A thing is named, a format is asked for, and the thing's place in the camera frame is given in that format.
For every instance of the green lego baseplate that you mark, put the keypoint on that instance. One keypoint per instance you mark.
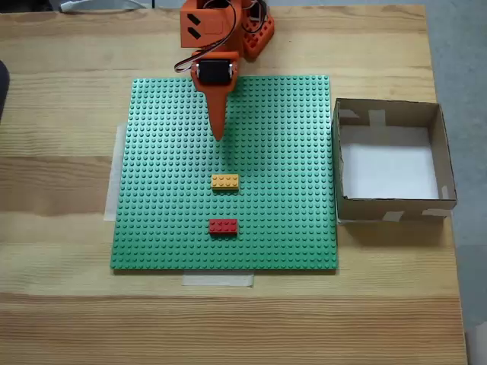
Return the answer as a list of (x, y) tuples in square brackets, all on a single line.
[(171, 190)]

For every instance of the yellow lego block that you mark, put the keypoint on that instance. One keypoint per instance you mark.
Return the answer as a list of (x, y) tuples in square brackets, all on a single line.
[(225, 182)]

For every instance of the black rounded object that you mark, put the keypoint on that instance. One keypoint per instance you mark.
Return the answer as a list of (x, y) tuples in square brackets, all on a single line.
[(4, 87)]

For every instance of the open cardboard box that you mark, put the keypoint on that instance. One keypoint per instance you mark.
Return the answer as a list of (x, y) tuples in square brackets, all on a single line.
[(392, 211)]

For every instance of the masking tape strip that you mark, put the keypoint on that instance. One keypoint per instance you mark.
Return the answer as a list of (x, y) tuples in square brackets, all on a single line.
[(112, 182), (217, 280)]

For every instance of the red lego block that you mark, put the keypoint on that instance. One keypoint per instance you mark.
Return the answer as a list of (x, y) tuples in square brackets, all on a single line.
[(223, 227)]

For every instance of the white paper sheet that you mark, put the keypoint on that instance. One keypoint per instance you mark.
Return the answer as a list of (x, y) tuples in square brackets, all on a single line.
[(388, 167)]

